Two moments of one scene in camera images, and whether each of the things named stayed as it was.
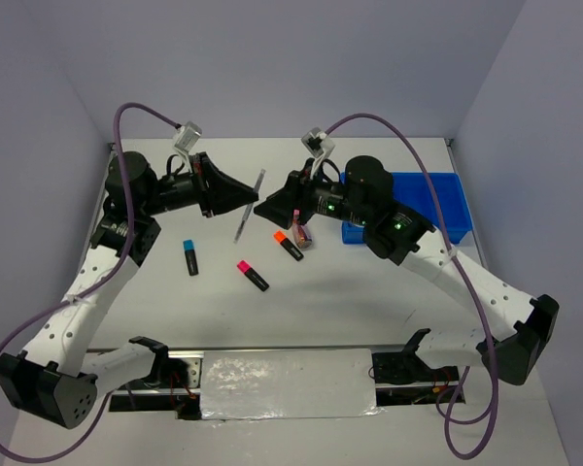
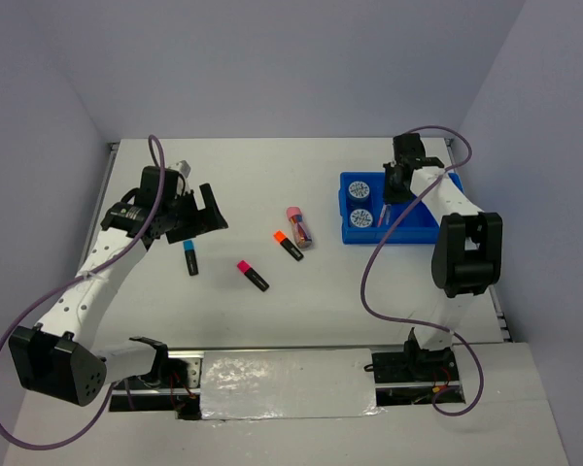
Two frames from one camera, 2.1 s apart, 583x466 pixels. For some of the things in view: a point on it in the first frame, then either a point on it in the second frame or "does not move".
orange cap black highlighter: x=280 y=237 does not move
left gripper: x=216 y=189 -> x=203 y=220
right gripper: x=279 y=206 -> x=390 y=195
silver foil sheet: x=288 y=383 does not move
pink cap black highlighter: x=248 y=270 does not move
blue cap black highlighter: x=188 y=246 does not move
